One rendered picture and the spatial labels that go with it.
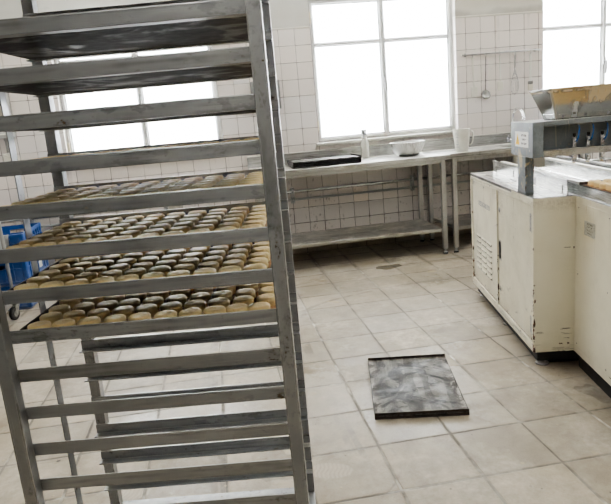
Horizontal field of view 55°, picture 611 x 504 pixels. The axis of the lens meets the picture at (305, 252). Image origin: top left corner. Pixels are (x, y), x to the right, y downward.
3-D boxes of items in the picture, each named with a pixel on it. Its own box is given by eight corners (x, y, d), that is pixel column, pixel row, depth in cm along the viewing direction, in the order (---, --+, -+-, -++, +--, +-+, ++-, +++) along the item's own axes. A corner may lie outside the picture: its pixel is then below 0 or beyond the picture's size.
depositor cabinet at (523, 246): (473, 293, 413) (470, 172, 395) (578, 286, 409) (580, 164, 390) (533, 369, 289) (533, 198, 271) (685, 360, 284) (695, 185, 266)
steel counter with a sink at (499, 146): (264, 277, 507) (249, 131, 481) (257, 259, 575) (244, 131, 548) (626, 232, 553) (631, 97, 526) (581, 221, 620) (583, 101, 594)
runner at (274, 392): (299, 391, 135) (298, 379, 134) (299, 397, 132) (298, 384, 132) (20, 414, 136) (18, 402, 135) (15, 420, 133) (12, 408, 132)
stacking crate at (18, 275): (2, 272, 521) (-2, 249, 517) (49, 266, 526) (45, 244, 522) (-24, 290, 463) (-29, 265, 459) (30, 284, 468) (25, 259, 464)
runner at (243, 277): (288, 277, 129) (287, 263, 128) (288, 280, 126) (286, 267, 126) (-3, 302, 130) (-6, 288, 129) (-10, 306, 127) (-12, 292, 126)
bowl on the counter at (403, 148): (396, 157, 526) (395, 143, 524) (385, 156, 558) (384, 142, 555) (431, 154, 531) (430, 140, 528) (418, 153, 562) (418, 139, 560)
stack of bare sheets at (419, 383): (368, 363, 313) (367, 357, 312) (444, 358, 310) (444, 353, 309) (374, 419, 254) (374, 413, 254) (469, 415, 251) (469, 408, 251)
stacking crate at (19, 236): (-4, 250, 516) (-9, 227, 511) (44, 244, 523) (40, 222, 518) (-28, 265, 458) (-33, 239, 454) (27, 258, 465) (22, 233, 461)
